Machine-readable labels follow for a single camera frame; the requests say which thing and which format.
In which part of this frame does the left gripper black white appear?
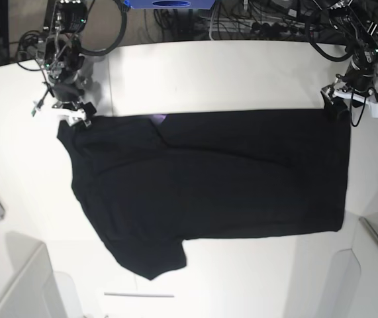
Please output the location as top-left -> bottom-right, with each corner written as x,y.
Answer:
320,62 -> 378,121

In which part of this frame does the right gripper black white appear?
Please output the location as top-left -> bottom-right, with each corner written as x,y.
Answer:
37,84 -> 97,127

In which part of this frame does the black T-shirt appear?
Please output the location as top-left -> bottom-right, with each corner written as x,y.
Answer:
57,109 -> 351,280

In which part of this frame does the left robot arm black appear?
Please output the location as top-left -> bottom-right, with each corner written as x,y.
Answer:
305,1 -> 378,127

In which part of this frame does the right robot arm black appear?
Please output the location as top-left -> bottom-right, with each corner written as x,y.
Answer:
15,1 -> 130,127

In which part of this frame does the blue box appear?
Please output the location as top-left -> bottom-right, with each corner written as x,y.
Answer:
123,0 -> 216,10

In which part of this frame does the black power strip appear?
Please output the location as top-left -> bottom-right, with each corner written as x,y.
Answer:
212,19 -> 305,39

